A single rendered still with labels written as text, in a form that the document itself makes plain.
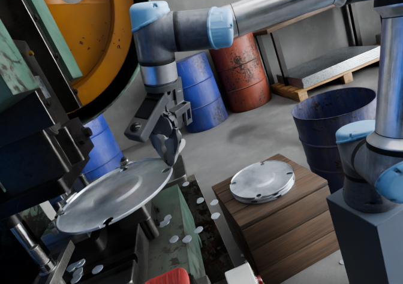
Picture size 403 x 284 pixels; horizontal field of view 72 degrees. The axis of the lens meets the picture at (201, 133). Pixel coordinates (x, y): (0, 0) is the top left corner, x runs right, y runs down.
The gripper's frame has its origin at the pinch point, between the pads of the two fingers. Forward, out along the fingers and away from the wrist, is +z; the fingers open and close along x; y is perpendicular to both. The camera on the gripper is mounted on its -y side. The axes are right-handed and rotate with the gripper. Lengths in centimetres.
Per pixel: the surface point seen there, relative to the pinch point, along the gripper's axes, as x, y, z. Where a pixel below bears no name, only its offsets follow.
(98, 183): 20.3, -7.0, 8.4
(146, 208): 0.9, -9.1, 7.4
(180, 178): -6.5, -4.0, -0.5
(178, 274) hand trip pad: -20.9, -24.3, -3.6
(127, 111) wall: 245, 200, 116
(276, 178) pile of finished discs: -12, 53, 40
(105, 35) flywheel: 39, 23, -25
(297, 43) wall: 62, 378, 55
